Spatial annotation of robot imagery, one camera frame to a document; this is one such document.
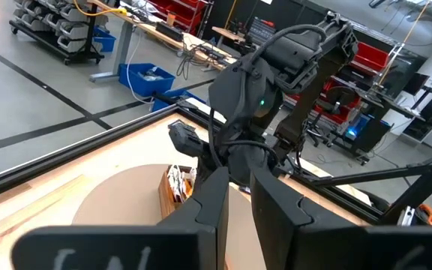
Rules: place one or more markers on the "orange white tea bag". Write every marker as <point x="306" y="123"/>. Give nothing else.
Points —
<point x="176" y="182"/>
<point x="188" y="191"/>

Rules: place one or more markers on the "black monitor on stand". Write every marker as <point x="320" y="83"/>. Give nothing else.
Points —
<point x="416" y="82"/>

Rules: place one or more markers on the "wooden workbench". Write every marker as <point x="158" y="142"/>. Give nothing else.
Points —
<point x="156" y="32"/>

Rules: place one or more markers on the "small blue bin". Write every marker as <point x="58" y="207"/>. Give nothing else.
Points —
<point x="104" y="40"/>

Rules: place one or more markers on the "black aluminium table frame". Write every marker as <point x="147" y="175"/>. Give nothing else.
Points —
<point x="69" y="153"/>

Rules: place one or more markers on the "grey desk leg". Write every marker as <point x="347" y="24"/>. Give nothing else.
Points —
<point x="124" y="48"/>

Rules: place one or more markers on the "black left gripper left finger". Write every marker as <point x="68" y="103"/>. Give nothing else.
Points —
<point x="201" y="225"/>

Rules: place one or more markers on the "blue storage bin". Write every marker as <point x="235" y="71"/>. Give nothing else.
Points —
<point x="180" y="94"/>
<point x="146" y="80"/>

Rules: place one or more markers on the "round grey mat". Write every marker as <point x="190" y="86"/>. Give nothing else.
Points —
<point x="126" y="195"/>

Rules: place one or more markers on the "orange black tool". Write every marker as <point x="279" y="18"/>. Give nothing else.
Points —
<point x="424" y="214"/>

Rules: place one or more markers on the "black rack grey bins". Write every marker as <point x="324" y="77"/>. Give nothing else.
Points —
<point x="69" y="33"/>

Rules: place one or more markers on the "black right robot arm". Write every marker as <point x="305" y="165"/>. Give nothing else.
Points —
<point x="246" y="86"/>

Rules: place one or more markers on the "wooden three-compartment tray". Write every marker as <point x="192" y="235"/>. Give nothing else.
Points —
<point x="167" y="198"/>

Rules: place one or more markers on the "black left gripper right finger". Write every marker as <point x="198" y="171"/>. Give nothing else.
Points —
<point x="294" y="232"/>

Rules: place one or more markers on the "red bin shelf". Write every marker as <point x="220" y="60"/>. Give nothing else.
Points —
<point x="178" y="11"/>

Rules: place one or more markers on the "red bin rack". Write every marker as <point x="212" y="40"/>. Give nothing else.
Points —
<point x="371" y="58"/>

